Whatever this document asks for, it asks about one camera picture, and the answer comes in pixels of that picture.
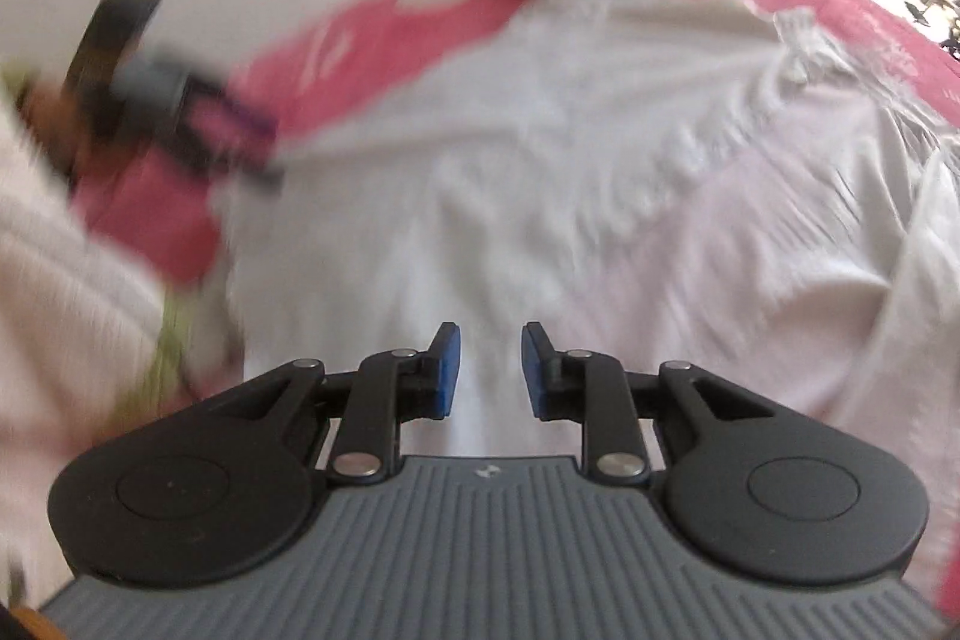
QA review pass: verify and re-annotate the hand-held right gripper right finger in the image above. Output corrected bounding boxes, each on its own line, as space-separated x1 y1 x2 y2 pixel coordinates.
521 321 775 483

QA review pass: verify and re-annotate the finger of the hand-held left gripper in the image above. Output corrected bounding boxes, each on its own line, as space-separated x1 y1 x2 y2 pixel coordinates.
175 83 286 190

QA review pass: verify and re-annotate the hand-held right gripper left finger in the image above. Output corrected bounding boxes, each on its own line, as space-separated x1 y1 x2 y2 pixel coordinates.
244 321 461 483

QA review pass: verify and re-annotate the white garment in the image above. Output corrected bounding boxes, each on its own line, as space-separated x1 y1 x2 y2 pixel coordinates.
217 0 960 468

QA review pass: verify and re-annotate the red floral blanket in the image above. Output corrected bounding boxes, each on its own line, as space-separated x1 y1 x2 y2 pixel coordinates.
75 0 960 285

